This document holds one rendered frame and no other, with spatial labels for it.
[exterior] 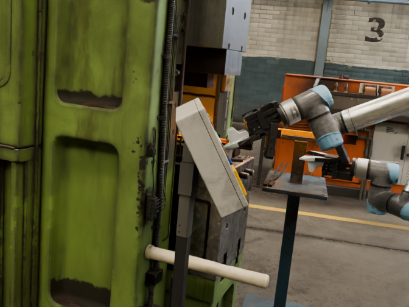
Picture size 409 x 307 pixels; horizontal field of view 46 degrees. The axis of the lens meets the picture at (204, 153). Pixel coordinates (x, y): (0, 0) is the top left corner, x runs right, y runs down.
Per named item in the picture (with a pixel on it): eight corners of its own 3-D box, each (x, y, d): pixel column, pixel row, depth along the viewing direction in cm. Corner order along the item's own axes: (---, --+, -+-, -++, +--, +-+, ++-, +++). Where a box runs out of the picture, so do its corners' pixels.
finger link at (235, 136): (215, 134, 148) (243, 122, 148) (223, 151, 150) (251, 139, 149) (216, 136, 145) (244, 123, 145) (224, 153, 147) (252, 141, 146)
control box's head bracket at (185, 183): (223, 193, 146) (227, 148, 144) (207, 203, 134) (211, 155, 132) (190, 186, 150) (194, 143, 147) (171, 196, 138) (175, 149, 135)
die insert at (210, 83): (213, 87, 199) (214, 72, 198) (206, 88, 193) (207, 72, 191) (149, 80, 210) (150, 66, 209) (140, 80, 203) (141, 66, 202)
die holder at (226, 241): (243, 250, 225) (254, 156, 216) (215, 281, 190) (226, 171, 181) (139, 225, 244) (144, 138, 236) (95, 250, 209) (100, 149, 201)
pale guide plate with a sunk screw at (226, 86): (230, 91, 228) (234, 55, 225) (224, 91, 220) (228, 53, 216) (226, 91, 229) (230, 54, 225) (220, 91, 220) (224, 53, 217)
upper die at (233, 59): (240, 75, 198) (243, 52, 197) (224, 75, 180) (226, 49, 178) (150, 66, 213) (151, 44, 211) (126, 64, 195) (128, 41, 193)
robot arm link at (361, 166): (368, 161, 174) (369, 157, 181) (355, 159, 175) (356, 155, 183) (364, 181, 175) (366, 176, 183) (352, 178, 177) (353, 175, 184)
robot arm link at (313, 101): (338, 106, 144) (325, 80, 144) (304, 122, 144) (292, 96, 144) (332, 108, 152) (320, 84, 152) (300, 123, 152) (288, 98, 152)
